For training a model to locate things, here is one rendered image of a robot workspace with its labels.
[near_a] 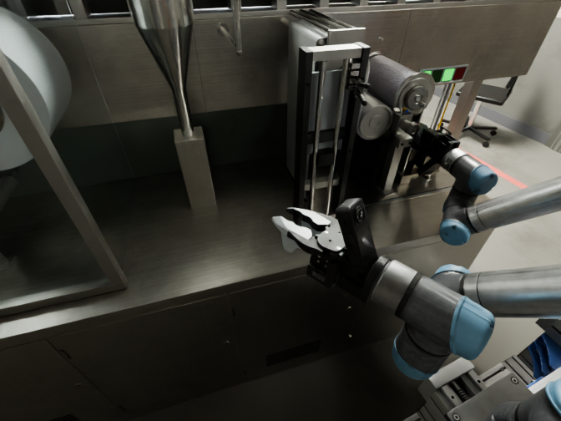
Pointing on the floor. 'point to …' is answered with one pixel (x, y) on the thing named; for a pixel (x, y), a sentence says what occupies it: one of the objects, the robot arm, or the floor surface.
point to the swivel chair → (492, 93)
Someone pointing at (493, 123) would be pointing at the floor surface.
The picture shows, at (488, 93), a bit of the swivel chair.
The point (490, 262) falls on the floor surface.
